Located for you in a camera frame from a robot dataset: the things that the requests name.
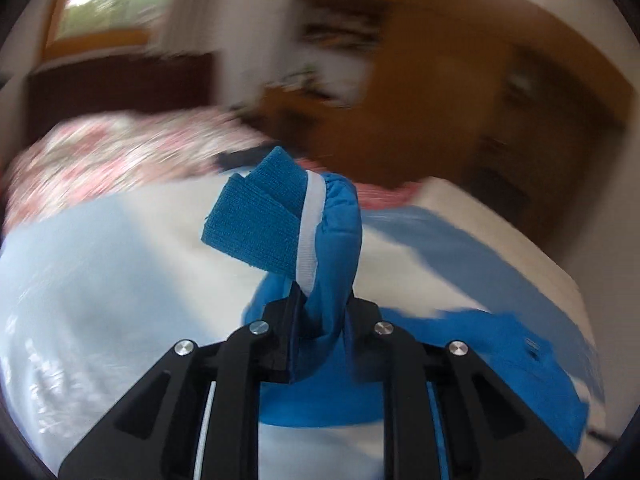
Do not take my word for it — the open shelf with small goods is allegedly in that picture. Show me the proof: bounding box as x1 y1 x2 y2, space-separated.
277 5 383 108

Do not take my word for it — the floral quilt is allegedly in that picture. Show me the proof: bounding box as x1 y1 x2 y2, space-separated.
2 107 426 233

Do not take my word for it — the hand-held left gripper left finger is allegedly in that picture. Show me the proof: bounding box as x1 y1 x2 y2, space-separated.
59 291 302 480

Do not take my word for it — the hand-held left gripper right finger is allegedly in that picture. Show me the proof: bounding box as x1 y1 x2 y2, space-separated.
344 299 584 480

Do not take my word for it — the dark wooden headboard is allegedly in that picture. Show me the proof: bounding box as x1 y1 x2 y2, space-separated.
25 52 216 146

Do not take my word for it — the wooden wardrobe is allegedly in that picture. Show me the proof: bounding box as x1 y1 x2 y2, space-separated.
260 0 636 241

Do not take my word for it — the blue padded jacket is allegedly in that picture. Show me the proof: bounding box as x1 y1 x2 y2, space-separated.
201 146 591 456

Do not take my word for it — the dark cloth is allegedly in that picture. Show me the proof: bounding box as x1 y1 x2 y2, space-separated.
216 146 273 171

